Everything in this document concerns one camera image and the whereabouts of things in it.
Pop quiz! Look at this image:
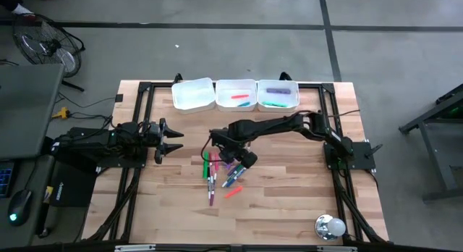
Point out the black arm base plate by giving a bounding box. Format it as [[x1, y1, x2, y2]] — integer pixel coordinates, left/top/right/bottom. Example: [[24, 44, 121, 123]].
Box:
[[95, 139, 149, 169], [323, 141, 377, 170]]

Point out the yellow power plug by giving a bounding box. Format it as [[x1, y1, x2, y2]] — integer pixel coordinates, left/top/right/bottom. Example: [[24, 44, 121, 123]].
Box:
[[51, 106, 71, 120]]

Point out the black keyboard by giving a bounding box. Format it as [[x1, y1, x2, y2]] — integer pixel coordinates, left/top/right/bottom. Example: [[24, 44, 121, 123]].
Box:
[[0, 160, 15, 199]]

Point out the black power cable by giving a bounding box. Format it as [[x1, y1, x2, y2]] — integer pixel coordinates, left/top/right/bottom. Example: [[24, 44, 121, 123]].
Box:
[[54, 92, 119, 132]]

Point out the black floor fan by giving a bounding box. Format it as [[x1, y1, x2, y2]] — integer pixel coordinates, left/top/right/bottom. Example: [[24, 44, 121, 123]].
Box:
[[12, 12, 86, 93]]

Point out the teal chunky highlighter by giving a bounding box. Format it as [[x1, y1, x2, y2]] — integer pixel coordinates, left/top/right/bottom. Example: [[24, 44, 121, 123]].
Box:
[[261, 100, 289, 109]]

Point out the blue fine-tip marker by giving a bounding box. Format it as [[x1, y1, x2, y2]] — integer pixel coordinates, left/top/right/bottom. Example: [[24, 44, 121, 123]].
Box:
[[224, 167, 248, 189]]

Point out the white plastic bin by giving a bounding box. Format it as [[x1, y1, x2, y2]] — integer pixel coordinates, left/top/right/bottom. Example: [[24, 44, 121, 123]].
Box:
[[215, 78, 259, 113], [171, 77, 217, 115], [256, 79, 301, 113]]

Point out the silver lamp reflector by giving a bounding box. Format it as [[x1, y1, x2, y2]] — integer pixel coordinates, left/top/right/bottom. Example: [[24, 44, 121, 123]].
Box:
[[313, 214, 336, 242]]

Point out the silver metal bracket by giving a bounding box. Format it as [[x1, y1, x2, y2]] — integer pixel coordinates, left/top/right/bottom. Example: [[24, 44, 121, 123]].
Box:
[[114, 244, 157, 252], [317, 245, 358, 252]]

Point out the black clamp lever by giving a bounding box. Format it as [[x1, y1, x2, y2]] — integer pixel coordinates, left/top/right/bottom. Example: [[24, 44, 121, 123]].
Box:
[[364, 143, 383, 159]]

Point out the black metal desk stand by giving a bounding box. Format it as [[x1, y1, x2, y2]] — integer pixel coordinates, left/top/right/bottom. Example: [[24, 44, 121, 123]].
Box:
[[399, 83, 463, 202]]

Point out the grey flat panel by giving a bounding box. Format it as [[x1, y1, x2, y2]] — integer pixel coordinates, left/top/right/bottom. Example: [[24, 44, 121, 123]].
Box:
[[0, 63, 65, 161]]

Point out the green fine-tip marker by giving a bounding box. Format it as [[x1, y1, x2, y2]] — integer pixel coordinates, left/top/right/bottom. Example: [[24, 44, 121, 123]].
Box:
[[221, 164, 245, 188]]

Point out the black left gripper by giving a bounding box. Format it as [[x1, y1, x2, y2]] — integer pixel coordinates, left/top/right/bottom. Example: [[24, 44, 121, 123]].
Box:
[[146, 117, 184, 164]]

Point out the magenta capped marker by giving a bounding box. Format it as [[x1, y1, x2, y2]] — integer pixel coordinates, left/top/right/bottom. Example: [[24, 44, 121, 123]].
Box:
[[209, 171, 218, 207]]

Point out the grey desk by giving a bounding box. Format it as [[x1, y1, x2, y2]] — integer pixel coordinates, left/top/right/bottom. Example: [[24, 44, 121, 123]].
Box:
[[0, 154, 56, 250]]

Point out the black equipment case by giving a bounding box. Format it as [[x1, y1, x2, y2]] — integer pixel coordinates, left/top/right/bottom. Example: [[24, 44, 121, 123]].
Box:
[[48, 161, 99, 209]]

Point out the orange pen-style highlighter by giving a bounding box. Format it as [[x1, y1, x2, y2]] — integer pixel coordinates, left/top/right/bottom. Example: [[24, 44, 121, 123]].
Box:
[[224, 185, 245, 199]]

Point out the person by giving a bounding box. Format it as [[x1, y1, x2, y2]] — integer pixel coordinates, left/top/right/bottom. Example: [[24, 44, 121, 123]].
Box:
[[0, 0, 66, 22]]

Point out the white light bulb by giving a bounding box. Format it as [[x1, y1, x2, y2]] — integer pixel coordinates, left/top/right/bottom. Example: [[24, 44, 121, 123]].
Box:
[[327, 217, 347, 238]]

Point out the black computer mouse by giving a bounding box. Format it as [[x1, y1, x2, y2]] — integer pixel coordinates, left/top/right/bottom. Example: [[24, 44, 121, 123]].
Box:
[[7, 189, 33, 227]]

